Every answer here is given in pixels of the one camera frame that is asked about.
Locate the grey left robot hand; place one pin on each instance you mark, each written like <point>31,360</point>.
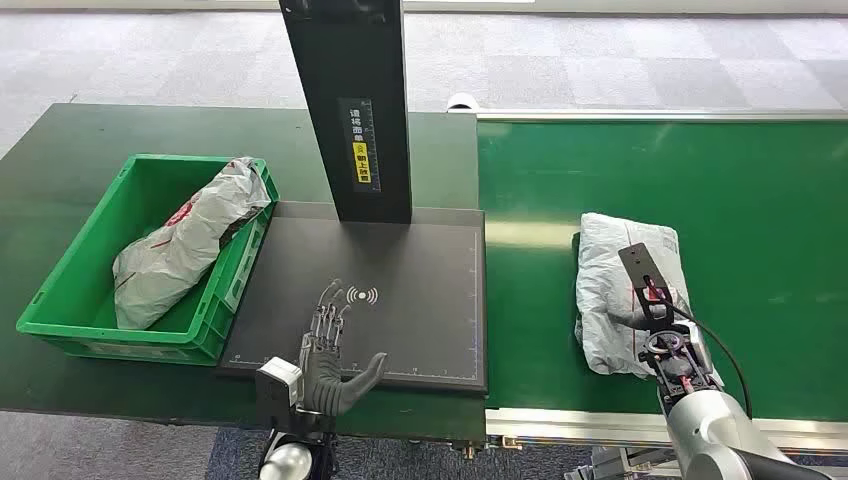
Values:
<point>328,378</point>

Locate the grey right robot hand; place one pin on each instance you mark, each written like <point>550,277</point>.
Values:
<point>642,275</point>

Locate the white-grey plastic parcel bag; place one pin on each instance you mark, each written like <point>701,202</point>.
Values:
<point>603,291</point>

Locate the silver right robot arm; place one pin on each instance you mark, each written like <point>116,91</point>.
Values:
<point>709,424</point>

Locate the black inbound scanning machine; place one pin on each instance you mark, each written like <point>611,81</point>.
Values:
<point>397,311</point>

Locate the green conveyor belt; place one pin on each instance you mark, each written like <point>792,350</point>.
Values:
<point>762,199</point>

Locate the grey parcel bag red print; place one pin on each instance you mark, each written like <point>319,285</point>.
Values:
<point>172,258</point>

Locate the black and yellow label sticker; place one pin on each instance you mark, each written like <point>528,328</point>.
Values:
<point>361,146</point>

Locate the white round cap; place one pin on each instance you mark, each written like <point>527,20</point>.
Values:
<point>462,102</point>

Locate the green plastic crate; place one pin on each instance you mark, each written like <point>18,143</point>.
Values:
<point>79,278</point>

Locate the dark green table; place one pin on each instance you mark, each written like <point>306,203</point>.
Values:
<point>79,132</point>

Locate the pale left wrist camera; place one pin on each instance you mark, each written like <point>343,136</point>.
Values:
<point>279,376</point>

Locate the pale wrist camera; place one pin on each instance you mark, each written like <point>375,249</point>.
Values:
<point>701,351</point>
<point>279,376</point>

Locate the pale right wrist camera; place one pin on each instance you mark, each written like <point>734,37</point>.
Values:
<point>701,351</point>

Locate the aluminium conveyor frame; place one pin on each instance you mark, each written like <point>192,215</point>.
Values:
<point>563,424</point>

